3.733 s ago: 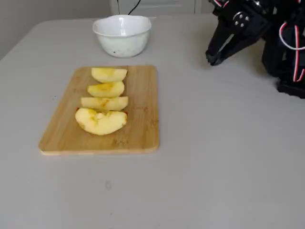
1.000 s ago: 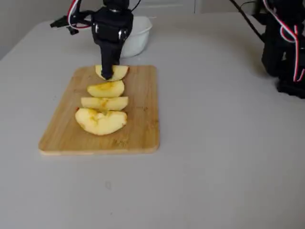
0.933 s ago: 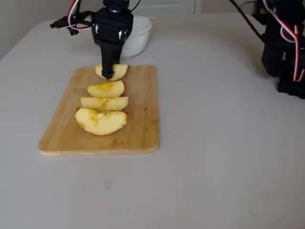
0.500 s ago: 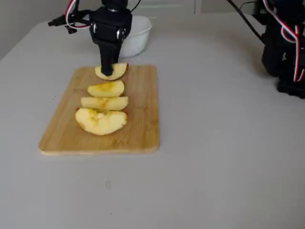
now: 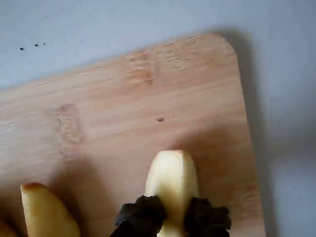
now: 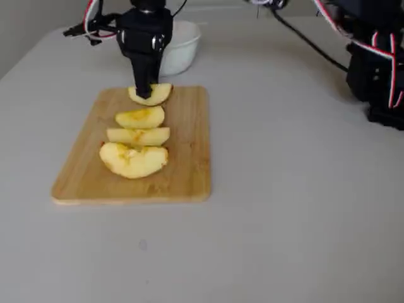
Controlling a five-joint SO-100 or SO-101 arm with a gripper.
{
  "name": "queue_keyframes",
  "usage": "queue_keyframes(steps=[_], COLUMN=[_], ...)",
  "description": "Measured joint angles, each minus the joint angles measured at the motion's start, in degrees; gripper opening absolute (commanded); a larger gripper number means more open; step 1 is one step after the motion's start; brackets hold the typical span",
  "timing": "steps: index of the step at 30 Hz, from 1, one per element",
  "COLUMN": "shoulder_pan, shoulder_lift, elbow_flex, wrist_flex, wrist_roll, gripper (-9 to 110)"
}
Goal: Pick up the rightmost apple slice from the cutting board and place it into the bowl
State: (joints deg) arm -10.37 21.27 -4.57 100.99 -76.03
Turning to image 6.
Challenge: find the large thick apple slice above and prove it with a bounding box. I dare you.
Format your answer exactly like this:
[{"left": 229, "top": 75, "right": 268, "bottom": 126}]
[{"left": 98, "top": 141, "right": 169, "bottom": 180}]

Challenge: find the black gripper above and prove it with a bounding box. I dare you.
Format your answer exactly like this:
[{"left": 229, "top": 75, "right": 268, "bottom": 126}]
[{"left": 116, "top": 8, "right": 174, "bottom": 98}]

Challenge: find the red white wire at wrist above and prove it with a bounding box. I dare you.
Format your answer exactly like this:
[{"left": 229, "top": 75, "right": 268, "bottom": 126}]
[{"left": 62, "top": 0, "right": 120, "bottom": 47}]

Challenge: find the white ceramic bowl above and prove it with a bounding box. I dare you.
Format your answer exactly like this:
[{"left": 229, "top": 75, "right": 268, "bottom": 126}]
[{"left": 159, "top": 20, "right": 202, "bottom": 76}]

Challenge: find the red white wire at base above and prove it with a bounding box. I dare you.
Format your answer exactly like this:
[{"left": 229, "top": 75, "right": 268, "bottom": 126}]
[{"left": 314, "top": 0, "right": 404, "bottom": 110}]

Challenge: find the long flat apple slice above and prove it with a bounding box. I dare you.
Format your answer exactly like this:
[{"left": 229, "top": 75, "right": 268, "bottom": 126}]
[{"left": 106, "top": 127, "right": 171, "bottom": 147}]

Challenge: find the thick black camera cable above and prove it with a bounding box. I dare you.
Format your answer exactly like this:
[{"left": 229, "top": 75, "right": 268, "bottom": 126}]
[{"left": 270, "top": 8, "right": 350, "bottom": 72}]

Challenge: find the small yellow apple slice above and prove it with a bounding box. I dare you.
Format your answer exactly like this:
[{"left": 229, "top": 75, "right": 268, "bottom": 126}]
[{"left": 114, "top": 105, "right": 166, "bottom": 129}]

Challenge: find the apple slice with narrow core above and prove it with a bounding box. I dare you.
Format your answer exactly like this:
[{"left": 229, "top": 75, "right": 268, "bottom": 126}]
[{"left": 128, "top": 83, "right": 174, "bottom": 107}]

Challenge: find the bamboo cutting board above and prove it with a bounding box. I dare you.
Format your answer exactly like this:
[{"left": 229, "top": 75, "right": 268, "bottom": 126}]
[{"left": 50, "top": 85, "right": 211, "bottom": 206}]

